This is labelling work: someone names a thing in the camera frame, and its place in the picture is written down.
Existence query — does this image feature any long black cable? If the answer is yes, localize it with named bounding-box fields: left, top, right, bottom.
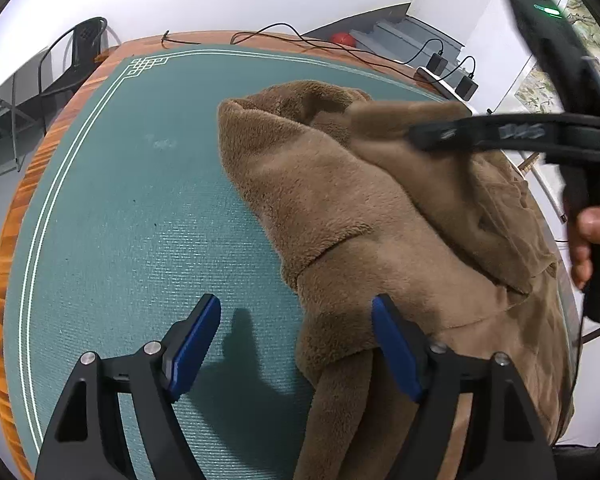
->
left=230, top=22, right=431, bottom=67

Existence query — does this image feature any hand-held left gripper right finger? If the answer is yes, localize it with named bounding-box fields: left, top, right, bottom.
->
left=372, top=294, right=556, bottom=480

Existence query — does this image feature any grey staircase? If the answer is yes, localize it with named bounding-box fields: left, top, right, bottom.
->
left=305, top=4, right=466, bottom=68

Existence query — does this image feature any brown fleece garment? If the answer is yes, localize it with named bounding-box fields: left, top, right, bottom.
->
left=216, top=79, right=576, bottom=480

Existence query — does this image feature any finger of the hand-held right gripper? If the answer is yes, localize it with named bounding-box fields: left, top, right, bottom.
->
left=407, top=119, right=486, bottom=153

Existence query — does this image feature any wall scroll painting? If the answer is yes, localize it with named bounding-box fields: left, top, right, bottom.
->
left=514, top=0, right=600, bottom=117

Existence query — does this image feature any person's right hand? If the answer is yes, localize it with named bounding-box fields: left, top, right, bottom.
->
left=566, top=205, right=600, bottom=292

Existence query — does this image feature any black metal chair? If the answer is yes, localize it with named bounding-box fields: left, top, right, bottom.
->
left=37, top=16, right=110, bottom=111

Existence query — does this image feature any green table mat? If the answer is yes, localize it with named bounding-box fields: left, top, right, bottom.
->
left=2, top=42, right=486, bottom=480

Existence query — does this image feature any white power strip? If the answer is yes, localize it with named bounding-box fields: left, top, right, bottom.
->
left=415, top=66, right=477, bottom=112

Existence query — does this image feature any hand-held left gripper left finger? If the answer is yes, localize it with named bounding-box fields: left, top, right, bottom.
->
left=35, top=294, right=222, bottom=480

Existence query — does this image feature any person's dark clothing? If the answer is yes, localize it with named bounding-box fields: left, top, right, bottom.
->
left=555, top=437, right=600, bottom=480

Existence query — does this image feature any glass table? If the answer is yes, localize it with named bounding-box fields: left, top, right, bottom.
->
left=0, top=45, right=51, bottom=183

